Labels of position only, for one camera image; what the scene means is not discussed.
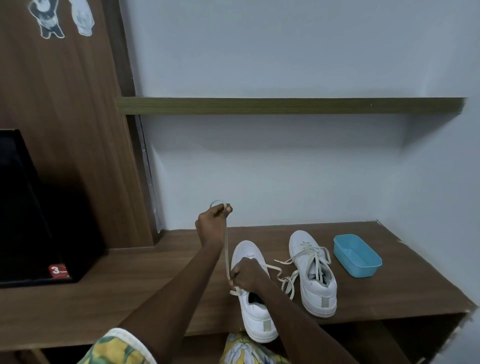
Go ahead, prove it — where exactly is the person's right hand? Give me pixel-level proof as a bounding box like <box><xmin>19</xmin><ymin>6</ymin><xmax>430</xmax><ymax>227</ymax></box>
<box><xmin>229</xmin><ymin>257</ymin><xmax>272</xmax><ymax>295</ymax></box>

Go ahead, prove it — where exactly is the person's left hand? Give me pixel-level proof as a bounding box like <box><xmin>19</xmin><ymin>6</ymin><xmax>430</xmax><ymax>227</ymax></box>
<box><xmin>194</xmin><ymin>203</ymin><xmax>234</xmax><ymax>248</ymax></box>

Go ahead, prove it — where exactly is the cream shoelace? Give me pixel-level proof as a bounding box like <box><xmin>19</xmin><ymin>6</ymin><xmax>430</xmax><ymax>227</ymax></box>
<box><xmin>209</xmin><ymin>200</ymin><xmax>297</xmax><ymax>301</ymax></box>
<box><xmin>273</xmin><ymin>242</ymin><xmax>333</xmax><ymax>284</ymax></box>

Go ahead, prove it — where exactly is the white sneaker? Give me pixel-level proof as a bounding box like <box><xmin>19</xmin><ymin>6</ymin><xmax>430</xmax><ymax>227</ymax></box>
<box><xmin>230</xmin><ymin>240</ymin><xmax>280</xmax><ymax>344</ymax></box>
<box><xmin>288</xmin><ymin>230</ymin><xmax>338</xmax><ymax>319</ymax></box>

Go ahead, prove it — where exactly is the blue plastic basket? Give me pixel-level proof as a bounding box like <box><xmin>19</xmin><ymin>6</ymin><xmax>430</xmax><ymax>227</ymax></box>
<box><xmin>333</xmin><ymin>233</ymin><xmax>383</xmax><ymax>279</ymax></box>

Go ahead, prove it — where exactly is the person's right forearm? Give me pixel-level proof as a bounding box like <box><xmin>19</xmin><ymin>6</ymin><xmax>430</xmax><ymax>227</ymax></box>
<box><xmin>254</xmin><ymin>279</ymin><xmax>359</xmax><ymax>364</ymax></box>

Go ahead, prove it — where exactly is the person's left forearm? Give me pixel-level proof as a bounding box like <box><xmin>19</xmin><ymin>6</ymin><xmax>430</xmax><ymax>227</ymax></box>
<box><xmin>116</xmin><ymin>238</ymin><xmax>225</xmax><ymax>361</ymax></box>

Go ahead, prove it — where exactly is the panda bear sticker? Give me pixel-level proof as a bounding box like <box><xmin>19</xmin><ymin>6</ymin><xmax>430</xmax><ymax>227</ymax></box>
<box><xmin>28</xmin><ymin>0</ymin><xmax>66</xmax><ymax>40</ymax></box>

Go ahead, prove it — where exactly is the wooden wall shelf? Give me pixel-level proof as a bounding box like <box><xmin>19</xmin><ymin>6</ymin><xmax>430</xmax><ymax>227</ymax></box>
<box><xmin>115</xmin><ymin>96</ymin><xmax>468</xmax><ymax>116</ymax></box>

